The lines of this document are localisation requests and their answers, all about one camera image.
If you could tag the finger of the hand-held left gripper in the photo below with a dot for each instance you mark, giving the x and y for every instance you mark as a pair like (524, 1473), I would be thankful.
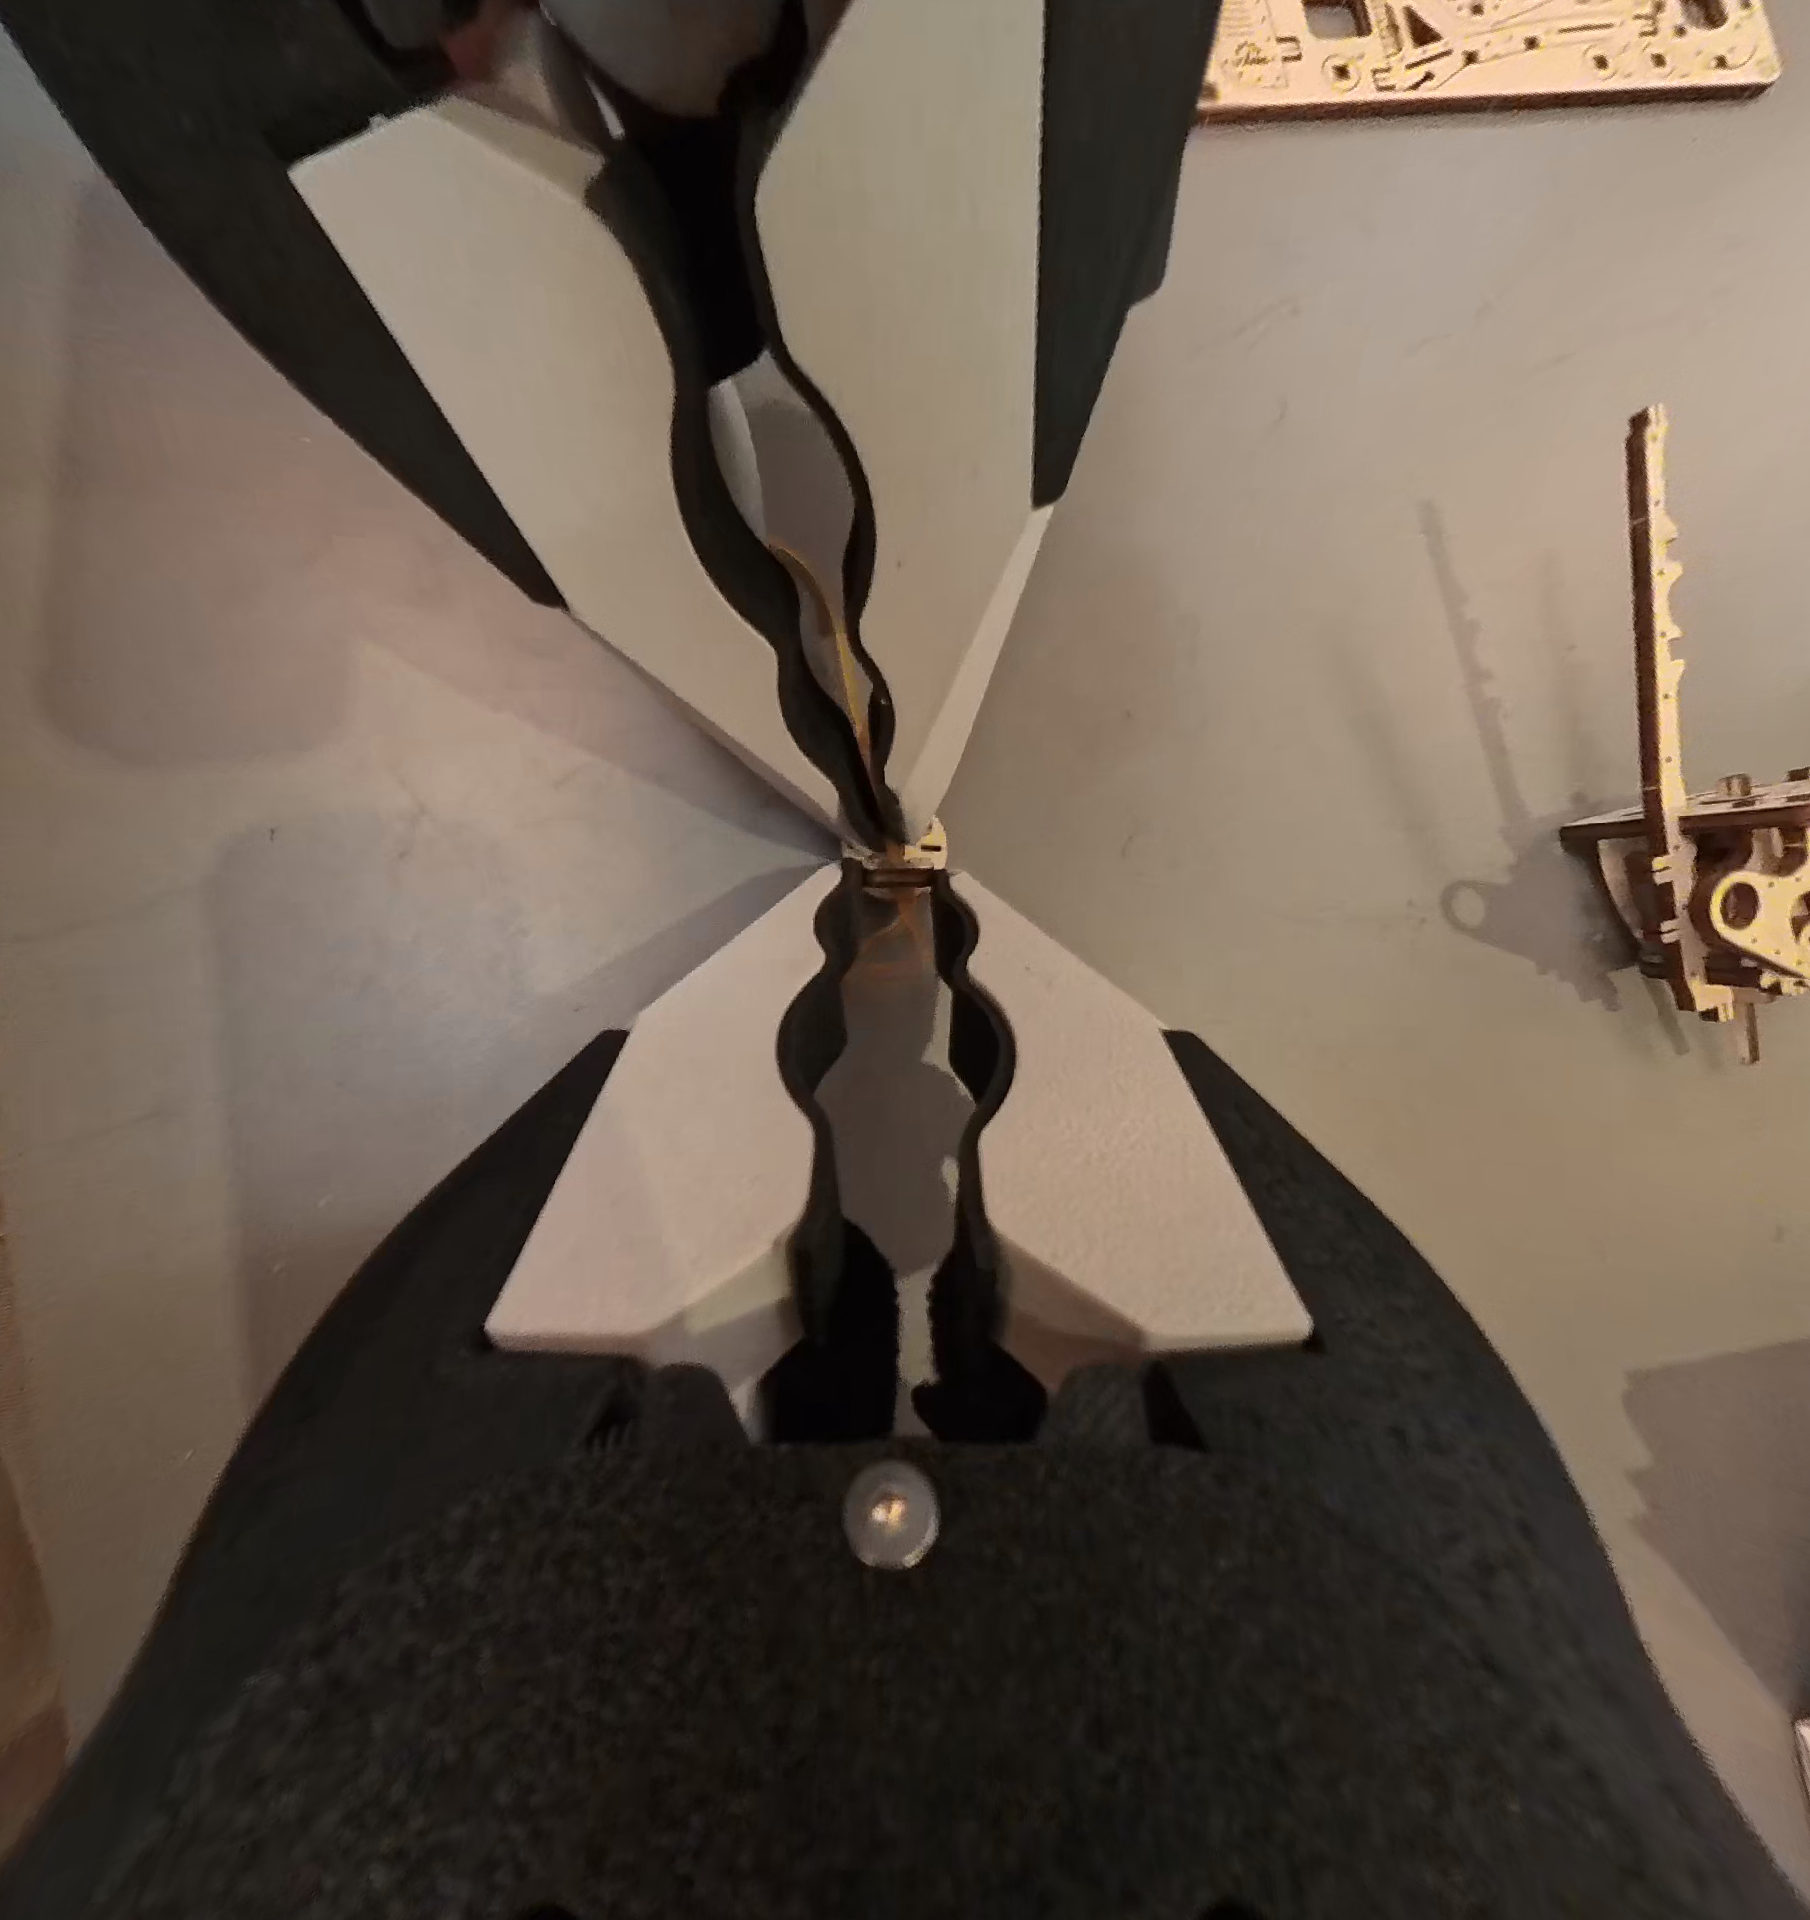
(515, 345)
(934, 301)

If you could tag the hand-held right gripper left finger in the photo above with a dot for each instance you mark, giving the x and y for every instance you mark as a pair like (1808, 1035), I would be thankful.
(665, 1184)

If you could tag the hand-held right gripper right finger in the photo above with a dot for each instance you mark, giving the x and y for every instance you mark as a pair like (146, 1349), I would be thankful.
(1131, 1184)

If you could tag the tan rubber band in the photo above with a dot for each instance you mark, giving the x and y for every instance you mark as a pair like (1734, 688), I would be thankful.
(851, 674)

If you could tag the small round wooden disc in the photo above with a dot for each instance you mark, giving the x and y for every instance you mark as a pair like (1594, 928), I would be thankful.
(920, 843)

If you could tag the wooden model assembly with lever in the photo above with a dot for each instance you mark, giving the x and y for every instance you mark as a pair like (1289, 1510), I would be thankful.
(1671, 841)

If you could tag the laser-cut wooden parts sheet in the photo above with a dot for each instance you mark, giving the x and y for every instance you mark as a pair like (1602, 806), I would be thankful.
(1594, 83)

